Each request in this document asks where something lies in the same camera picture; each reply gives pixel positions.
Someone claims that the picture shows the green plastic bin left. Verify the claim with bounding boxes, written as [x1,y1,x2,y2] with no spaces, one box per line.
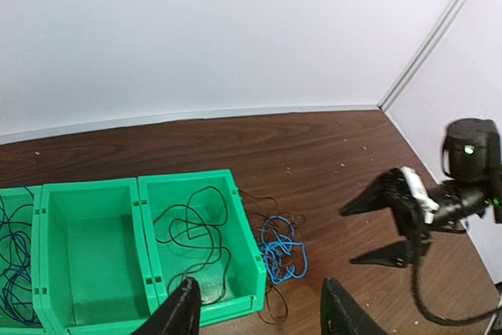
[1,186,45,334]

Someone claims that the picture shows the right aluminium frame post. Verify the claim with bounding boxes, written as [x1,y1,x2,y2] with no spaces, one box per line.
[377,0,467,112]

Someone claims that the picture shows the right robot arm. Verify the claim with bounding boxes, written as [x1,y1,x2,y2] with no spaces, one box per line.
[340,118,501,268]

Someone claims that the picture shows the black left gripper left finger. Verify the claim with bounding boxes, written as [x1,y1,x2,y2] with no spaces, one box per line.
[133,277,201,335]

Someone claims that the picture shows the green plastic bin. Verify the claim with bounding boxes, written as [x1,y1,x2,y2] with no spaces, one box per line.
[137,169,267,326]
[1,186,45,334]
[38,178,158,334]

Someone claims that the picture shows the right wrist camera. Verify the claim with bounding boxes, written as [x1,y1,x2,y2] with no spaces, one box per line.
[400,166,439,224]

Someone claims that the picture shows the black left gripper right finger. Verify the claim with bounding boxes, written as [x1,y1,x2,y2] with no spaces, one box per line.
[320,278,387,335]

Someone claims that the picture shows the green plastic bin middle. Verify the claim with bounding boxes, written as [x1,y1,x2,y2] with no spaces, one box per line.
[38,178,158,334]

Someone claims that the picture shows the blue and brown cables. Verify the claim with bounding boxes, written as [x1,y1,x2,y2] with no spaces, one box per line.
[237,189,311,326]

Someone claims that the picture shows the brown pulled cable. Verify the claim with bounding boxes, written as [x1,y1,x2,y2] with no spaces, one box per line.
[152,185,232,304]

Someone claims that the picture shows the dark blue pulled cable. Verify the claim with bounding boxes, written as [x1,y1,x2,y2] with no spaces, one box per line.
[0,185,38,326]

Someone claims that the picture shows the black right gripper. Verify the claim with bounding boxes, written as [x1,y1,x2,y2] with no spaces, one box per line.
[339,168,431,268]

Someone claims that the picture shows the green plastic bin right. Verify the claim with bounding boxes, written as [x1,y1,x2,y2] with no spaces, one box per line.
[137,169,267,326]

